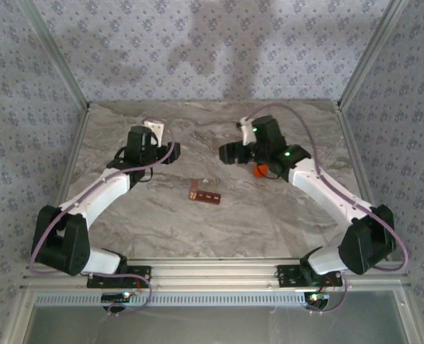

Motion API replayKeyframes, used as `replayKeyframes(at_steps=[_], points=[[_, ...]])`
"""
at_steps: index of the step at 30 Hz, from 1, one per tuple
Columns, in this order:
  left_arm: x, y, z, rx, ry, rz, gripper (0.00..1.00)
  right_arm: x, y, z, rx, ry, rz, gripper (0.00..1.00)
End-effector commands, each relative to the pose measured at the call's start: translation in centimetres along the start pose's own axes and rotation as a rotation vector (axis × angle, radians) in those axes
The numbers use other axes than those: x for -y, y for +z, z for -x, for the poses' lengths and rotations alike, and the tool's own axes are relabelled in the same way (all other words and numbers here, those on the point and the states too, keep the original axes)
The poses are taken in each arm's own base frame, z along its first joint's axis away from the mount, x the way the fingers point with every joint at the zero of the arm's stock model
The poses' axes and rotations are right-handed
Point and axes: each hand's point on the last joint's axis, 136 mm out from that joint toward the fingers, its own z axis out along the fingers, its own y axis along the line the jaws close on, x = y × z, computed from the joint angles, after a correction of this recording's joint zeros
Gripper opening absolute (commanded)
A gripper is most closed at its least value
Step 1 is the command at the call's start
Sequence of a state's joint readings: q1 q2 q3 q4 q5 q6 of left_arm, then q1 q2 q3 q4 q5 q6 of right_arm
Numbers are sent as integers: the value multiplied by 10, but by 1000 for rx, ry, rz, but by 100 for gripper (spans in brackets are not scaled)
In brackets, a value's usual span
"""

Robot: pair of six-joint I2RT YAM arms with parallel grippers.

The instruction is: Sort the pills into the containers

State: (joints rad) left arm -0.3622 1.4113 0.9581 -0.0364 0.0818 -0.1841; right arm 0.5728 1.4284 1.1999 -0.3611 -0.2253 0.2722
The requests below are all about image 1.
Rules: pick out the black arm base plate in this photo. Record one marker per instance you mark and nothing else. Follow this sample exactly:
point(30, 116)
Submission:
point(287, 276)
point(140, 276)

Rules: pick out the orange plastic pill bottle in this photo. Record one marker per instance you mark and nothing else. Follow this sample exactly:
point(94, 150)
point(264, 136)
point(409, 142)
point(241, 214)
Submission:
point(260, 175)

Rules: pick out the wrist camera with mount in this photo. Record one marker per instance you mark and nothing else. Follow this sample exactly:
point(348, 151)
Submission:
point(247, 132)
point(155, 130)

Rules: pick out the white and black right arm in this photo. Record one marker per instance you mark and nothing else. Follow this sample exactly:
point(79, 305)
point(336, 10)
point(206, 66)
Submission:
point(323, 190)

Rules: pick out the aluminium side rail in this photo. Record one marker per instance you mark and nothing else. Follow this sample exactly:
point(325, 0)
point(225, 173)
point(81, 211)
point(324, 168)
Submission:
point(74, 150)
point(351, 143)

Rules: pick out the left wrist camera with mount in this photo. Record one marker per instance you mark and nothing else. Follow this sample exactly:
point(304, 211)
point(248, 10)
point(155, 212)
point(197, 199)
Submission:
point(155, 130)

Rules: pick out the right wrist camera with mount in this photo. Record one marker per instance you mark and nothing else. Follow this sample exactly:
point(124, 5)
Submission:
point(247, 132)

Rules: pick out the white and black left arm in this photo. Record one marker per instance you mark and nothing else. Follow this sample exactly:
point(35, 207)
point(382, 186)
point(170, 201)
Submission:
point(100, 193)

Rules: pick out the grey metal sheet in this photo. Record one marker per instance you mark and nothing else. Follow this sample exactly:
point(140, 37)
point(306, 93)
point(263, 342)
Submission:
point(215, 326)

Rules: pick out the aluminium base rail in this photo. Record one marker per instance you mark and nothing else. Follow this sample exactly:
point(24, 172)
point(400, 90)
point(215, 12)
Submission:
point(215, 272)

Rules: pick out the heap of small pills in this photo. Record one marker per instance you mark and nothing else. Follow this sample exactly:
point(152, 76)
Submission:
point(193, 195)

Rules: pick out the small lit circuit board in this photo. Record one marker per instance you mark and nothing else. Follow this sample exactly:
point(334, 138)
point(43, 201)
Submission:
point(116, 297)
point(317, 297)

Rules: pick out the aluminium frame post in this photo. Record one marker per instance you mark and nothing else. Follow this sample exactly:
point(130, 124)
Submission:
point(55, 53)
point(416, 322)
point(16, 322)
point(368, 53)

